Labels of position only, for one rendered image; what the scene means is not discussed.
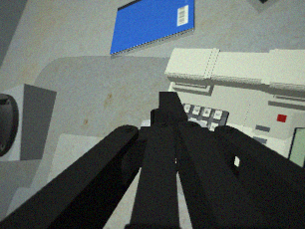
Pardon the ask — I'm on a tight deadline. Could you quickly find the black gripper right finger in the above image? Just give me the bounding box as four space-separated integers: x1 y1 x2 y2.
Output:
168 92 305 229

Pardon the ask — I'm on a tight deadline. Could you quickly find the blue notebook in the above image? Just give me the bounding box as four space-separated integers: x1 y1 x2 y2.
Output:
110 0 195 56

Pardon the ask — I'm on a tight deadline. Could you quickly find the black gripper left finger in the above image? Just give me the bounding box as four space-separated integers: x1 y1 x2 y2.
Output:
0 92 182 229

